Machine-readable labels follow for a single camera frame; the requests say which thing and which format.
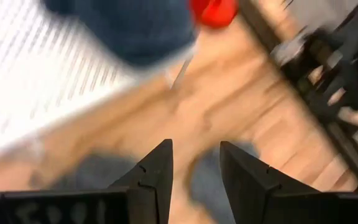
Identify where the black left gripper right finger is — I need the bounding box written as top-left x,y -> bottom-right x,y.
219,141 -> 319,224

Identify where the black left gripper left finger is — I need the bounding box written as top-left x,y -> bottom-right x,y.
109,139 -> 174,224

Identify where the white perforated metal shelf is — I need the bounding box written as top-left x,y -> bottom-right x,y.
0,0 -> 198,156

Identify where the grey baseball cap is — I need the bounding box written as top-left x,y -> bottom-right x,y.
50,141 -> 262,224

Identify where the navy denim baseball cap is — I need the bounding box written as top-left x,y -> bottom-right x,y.
42,0 -> 198,68

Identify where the red desk lamp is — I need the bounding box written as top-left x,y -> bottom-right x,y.
188,0 -> 239,29

